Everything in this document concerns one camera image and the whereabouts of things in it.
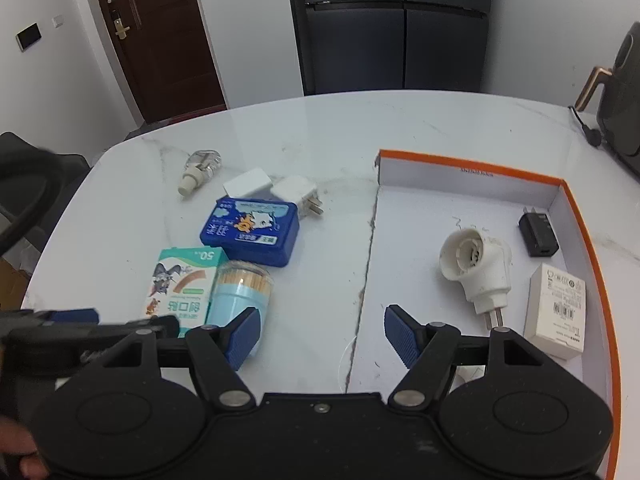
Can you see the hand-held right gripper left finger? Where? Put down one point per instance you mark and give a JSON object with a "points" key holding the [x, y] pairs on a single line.
{"points": [[242, 337]]}

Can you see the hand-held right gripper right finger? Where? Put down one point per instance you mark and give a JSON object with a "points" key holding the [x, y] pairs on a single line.
{"points": [[400, 335]]}

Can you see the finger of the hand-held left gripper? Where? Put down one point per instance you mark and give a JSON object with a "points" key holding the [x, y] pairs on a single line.
{"points": [[75, 316], [115, 332]]}

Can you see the light blue toothpick jar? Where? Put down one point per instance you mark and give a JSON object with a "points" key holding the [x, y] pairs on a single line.
{"points": [[237, 292]]}

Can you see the orange and white cardboard box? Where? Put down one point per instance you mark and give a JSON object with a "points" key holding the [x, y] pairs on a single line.
{"points": [[425, 260]]}

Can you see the green bandage box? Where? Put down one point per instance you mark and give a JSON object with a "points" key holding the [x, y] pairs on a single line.
{"points": [[180, 285]]}

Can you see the blue plastic case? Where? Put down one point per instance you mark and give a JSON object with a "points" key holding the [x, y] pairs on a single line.
{"points": [[250, 230]]}

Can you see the white charger with prongs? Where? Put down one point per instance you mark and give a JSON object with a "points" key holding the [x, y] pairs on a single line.
{"points": [[295, 192]]}

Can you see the white block charger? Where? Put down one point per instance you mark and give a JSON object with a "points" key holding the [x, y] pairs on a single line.
{"points": [[247, 182]]}

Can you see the white labelled small box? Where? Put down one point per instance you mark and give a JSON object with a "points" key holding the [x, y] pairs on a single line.
{"points": [[557, 310]]}

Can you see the black charger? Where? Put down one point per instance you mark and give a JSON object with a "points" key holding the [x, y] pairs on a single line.
{"points": [[539, 232]]}

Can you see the clear liquid refill bottle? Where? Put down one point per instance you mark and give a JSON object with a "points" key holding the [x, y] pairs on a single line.
{"points": [[202, 165]]}

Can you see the person's left hand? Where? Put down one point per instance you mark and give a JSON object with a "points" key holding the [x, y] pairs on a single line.
{"points": [[22, 447]]}

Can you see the brown cardboard carton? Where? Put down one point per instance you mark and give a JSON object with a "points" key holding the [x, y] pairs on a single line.
{"points": [[12, 285]]}

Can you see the dark grey chair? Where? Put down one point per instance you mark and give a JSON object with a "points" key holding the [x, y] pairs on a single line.
{"points": [[75, 165]]}

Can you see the black power plug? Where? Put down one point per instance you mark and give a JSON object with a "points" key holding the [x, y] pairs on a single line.
{"points": [[592, 135]]}

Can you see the brown wooden door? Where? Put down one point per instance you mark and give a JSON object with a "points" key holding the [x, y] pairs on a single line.
{"points": [[160, 35]]}

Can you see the brass door lock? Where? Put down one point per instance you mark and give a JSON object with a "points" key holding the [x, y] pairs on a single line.
{"points": [[120, 22]]}

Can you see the dark grey refrigerator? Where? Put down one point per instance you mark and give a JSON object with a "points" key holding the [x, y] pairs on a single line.
{"points": [[390, 25]]}

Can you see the dark grey air fryer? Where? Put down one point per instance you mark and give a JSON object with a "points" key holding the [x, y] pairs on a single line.
{"points": [[622, 110]]}

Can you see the black wall panel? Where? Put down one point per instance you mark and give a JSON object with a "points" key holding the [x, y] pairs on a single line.
{"points": [[28, 36]]}

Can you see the white wall switch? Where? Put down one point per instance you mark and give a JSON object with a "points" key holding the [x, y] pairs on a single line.
{"points": [[58, 21]]}

